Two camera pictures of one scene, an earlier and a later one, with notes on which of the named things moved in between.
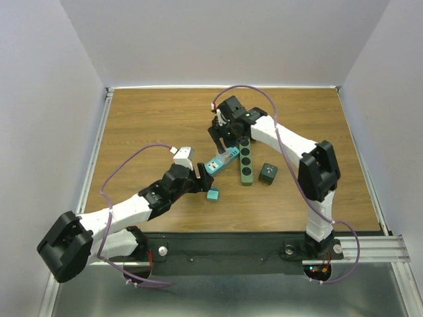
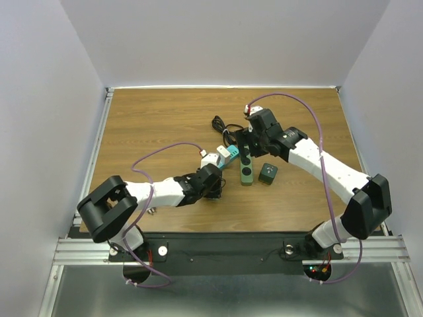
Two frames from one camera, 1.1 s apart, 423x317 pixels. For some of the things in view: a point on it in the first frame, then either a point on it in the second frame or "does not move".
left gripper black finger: [205, 182] → [219, 187]
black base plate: [232, 253] does not move
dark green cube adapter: [268, 174] does not move
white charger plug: [225, 157] does not move
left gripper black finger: [199, 171] → [213, 195]
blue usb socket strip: [214, 165] does not move
